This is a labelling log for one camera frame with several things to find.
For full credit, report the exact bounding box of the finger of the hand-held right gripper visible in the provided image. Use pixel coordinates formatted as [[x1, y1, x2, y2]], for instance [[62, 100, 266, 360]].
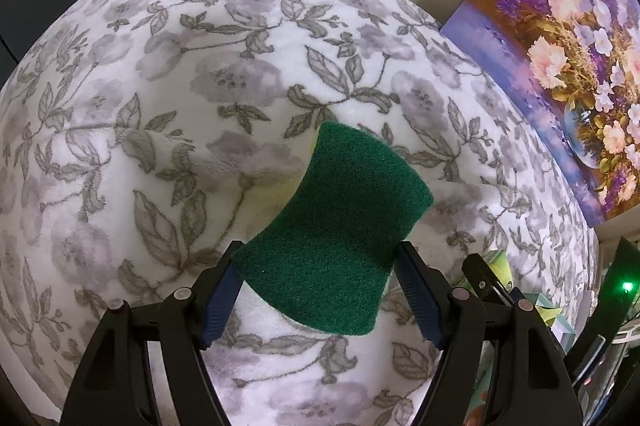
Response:
[[461, 252, 526, 307]]

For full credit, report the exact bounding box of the small green cardboard box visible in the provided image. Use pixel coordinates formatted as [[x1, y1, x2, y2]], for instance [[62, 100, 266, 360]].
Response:
[[487, 249, 513, 292]]

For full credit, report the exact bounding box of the grey floral fleece blanket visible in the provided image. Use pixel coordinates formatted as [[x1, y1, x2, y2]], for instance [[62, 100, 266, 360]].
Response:
[[0, 0, 601, 426]]

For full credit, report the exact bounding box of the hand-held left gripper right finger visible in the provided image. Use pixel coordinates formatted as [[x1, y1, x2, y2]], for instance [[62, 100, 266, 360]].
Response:
[[395, 241, 585, 426]]

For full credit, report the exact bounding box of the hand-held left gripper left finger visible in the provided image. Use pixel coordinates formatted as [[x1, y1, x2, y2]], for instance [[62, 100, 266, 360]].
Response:
[[59, 240, 246, 426]]

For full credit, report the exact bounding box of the green and yellow sponge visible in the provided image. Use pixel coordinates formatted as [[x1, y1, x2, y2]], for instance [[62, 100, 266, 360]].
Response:
[[232, 120, 435, 337]]

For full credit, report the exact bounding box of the floral still life painting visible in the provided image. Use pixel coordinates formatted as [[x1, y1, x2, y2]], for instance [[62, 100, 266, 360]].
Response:
[[440, 0, 640, 227]]

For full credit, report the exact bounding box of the teal rimmed white tray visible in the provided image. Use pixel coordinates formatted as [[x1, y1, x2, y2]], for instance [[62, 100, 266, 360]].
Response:
[[532, 291, 576, 352]]

